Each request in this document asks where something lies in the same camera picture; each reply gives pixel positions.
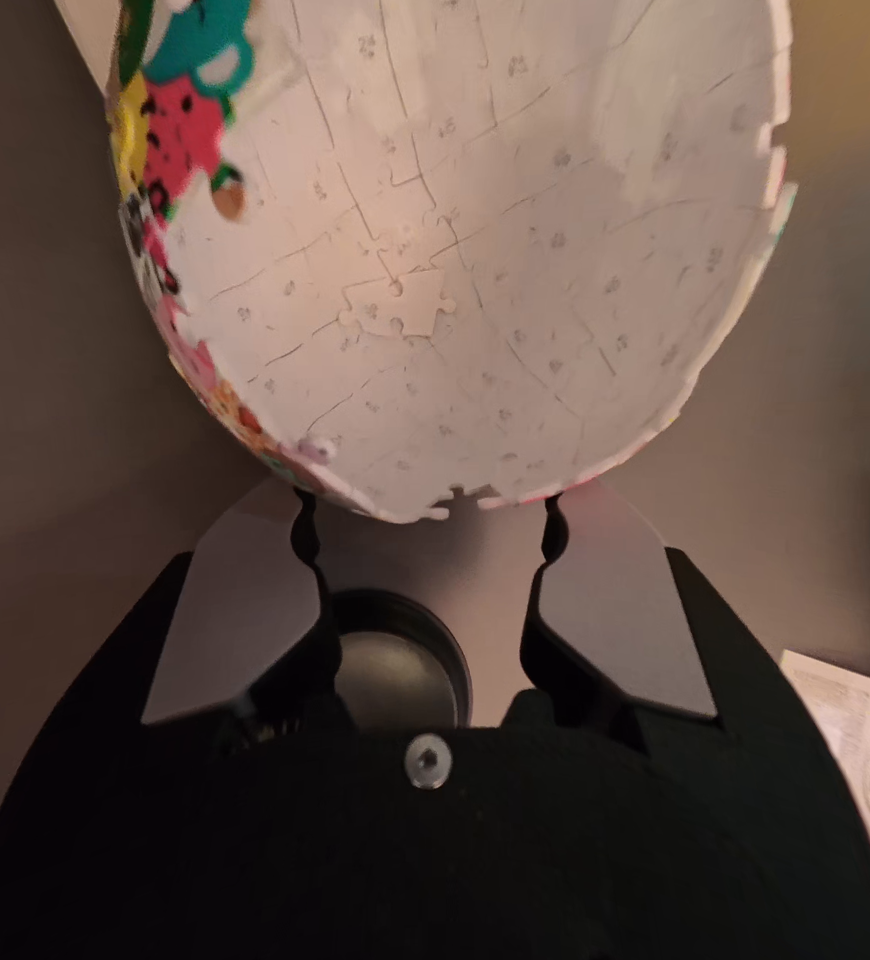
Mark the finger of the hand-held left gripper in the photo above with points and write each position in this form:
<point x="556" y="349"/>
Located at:
<point x="93" y="30"/>

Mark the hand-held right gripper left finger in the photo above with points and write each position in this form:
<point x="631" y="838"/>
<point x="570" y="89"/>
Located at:
<point x="232" y="600"/>

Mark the black round ball stand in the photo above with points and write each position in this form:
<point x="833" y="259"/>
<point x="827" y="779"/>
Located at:
<point x="451" y="637"/>

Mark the white instruction leaflet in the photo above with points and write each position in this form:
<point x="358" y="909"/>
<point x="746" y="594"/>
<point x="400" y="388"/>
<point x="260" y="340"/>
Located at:
<point x="855" y="720"/>

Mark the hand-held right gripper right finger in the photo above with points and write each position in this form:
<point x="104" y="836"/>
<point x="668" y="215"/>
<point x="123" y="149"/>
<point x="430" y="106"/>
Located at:
<point x="622" y="600"/>

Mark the joined white puzzle pieces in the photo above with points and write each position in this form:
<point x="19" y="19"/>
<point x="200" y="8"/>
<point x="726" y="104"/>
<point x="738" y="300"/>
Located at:
<point x="420" y="304"/>

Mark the colourful cartoon puzzle ball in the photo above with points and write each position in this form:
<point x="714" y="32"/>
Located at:
<point x="517" y="225"/>

